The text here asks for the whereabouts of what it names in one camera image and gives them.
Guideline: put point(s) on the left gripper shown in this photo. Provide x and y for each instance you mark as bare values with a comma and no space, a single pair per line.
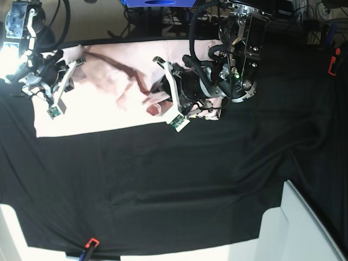
191,91

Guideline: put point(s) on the black table cloth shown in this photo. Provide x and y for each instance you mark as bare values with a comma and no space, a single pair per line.
151,190

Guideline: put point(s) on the red black clamp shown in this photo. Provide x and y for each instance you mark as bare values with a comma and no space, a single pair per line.
89,249
332,69

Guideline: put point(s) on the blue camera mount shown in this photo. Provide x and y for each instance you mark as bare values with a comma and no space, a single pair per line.
158,3

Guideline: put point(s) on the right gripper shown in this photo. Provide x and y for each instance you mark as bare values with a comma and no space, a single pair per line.
35,70

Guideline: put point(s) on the red black clamp right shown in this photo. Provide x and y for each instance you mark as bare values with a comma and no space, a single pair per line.
332,69

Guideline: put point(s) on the white camera bracket right arm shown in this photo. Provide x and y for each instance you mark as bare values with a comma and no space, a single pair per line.
64,83

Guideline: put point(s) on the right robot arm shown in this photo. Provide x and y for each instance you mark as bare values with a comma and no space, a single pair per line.
23,24

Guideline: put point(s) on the red black clamp bottom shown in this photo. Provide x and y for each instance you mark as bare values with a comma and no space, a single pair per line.
89,249

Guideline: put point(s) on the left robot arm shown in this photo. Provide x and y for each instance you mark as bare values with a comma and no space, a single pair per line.
231,70

